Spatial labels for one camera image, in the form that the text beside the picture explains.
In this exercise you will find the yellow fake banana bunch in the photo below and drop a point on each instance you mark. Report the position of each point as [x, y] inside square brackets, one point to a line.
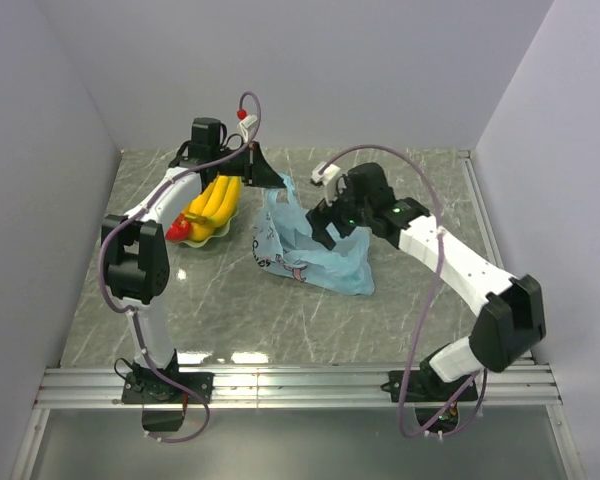
[216, 203]

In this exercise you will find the red fake apple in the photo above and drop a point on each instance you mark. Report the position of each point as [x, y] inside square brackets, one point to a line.
[179, 230]

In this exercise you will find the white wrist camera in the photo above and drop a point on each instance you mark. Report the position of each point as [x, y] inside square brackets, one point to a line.
[248, 127]
[327, 177]

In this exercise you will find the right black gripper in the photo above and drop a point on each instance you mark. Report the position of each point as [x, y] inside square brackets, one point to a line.
[332, 211]

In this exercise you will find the light blue plastic bag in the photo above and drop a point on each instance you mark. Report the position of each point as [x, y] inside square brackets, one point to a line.
[282, 245]

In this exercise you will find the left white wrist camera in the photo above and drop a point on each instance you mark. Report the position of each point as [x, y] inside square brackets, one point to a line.
[248, 127]

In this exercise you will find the aluminium rail frame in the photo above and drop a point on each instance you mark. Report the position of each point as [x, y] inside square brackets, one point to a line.
[297, 384]

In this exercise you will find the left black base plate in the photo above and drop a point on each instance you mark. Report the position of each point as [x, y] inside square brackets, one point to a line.
[146, 390]

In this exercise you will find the light green wavy plate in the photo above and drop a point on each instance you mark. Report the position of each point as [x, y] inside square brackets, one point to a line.
[201, 233]

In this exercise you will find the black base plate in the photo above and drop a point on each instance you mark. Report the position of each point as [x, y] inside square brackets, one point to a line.
[421, 387]
[146, 390]

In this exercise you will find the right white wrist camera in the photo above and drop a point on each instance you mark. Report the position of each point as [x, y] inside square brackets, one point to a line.
[327, 177]

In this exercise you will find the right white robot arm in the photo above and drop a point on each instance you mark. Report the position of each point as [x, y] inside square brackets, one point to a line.
[509, 311]

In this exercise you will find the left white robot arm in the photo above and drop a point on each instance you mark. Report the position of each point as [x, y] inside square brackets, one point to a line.
[134, 266]

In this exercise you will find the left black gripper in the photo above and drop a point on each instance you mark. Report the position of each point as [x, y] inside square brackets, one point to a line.
[258, 170]

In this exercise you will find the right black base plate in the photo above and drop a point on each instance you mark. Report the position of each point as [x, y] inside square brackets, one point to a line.
[421, 387]

